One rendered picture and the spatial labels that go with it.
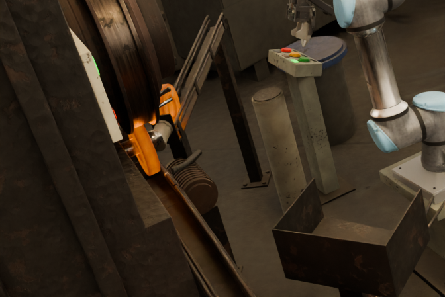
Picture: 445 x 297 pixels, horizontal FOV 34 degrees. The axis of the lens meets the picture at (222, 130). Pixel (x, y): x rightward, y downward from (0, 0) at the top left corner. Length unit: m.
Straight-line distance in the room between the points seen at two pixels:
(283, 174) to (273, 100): 0.31
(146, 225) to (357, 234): 0.52
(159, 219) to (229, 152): 2.09
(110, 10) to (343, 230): 0.73
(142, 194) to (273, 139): 1.24
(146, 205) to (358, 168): 1.74
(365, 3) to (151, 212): 0.97
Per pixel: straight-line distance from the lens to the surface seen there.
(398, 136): 2.28
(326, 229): 1.75
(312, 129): 2.85
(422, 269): 2.52
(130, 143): 1.89
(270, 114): 2.70
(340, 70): 3.26
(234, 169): 3.37
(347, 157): 3.24
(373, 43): 2.20
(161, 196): 1.98
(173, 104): 2.41
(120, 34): 1.59
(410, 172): 2.42
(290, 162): 2.80
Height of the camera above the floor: 1.61
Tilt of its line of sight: 25 degrees down
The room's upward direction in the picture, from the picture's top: 17 degrees counter-clockwise
